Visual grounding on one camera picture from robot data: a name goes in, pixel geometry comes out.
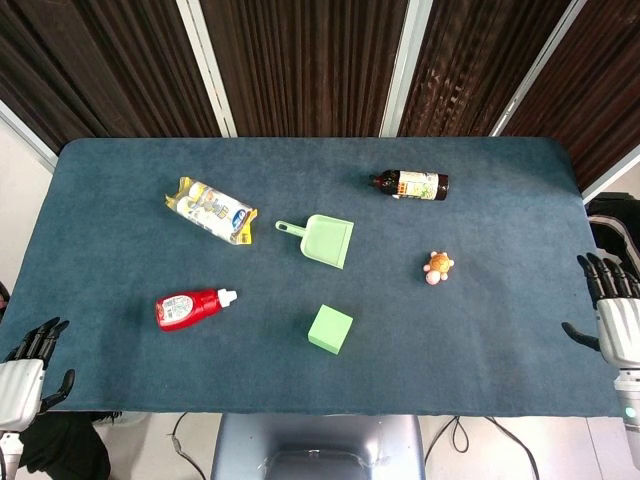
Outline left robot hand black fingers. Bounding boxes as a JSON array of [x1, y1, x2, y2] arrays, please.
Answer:
[[0, 316, 76, 434]]

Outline red bottle white cap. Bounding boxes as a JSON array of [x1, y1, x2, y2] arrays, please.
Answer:
[[154, 287, 239, 333]]

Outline black chair with white strip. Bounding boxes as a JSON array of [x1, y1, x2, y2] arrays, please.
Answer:
[[584, 192, 640, 281]]

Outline light green foam cube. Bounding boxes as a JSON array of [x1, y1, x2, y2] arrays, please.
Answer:
[[307, 304, 355, 357]]

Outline dark tea bottle green label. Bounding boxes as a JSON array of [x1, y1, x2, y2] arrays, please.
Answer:
[[369, 169, 450, 203]]

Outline blue tablecloth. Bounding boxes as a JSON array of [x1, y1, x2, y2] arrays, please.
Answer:
[[0, 137, 626, 417]]

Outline black floor cable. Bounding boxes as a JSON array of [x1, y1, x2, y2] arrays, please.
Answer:
[[171, 412, 211, 480], [487, 417, 539, 480], [424, 415, 470, 464]]

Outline light green plastic dustpan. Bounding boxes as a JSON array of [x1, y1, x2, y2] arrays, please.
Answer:
[[274, 214, 356, 271]]

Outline white screen frame post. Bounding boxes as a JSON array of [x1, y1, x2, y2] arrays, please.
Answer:
[[175, 0, 238, 139], [378, 0, 434, 139], [0, 99, 60, 171], [582, 144, 640, 204], [489, 0, 586, 137]]

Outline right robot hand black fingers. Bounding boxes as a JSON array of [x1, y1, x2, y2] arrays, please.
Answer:
[[561, 252, 640, 371]]

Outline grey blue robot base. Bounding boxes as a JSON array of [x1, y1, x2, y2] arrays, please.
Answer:
[[210, 413, 427, 480]]

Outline black fabric bundle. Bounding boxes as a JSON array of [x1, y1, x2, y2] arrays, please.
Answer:
[[18, 410, 112, 480]]

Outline orange pink turtle toy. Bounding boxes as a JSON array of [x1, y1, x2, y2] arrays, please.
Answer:
[[423, 250, 456, 287]]

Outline dark brown curtain panel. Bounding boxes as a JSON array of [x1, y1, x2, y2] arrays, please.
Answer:
[[0, 0, 224, 154], [502, 0, 640, 194], [199, 0, 411, 139], [397, 0, 574, 139]]

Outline white yellow snack package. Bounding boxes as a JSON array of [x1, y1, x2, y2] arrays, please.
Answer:
[[164, 176, 259, 246]]

